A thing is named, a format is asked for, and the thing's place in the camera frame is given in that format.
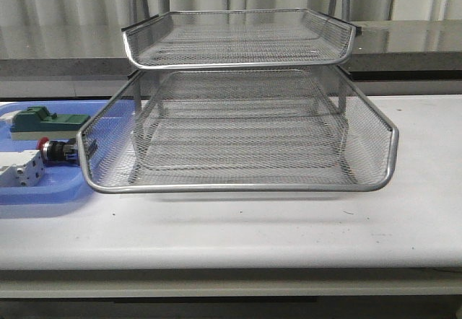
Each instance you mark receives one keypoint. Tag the silver mesh top tray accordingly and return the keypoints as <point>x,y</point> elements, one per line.
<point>238,38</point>

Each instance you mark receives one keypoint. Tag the white circuit breaker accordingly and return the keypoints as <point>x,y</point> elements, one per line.
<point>21,169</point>

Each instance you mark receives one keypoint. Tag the green electrical switch block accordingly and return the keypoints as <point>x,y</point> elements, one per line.
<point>37,122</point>

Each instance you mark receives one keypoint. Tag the silver mesh tray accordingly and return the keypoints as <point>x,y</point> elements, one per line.
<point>238,38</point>
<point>305,128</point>

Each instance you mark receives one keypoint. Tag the blue plastic tray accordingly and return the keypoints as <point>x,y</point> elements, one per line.
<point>60,183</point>

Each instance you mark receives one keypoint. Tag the red emergency stop button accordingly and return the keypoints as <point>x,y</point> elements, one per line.
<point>59,152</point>

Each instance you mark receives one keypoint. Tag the small white plastic part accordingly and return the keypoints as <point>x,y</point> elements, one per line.
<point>9,117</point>

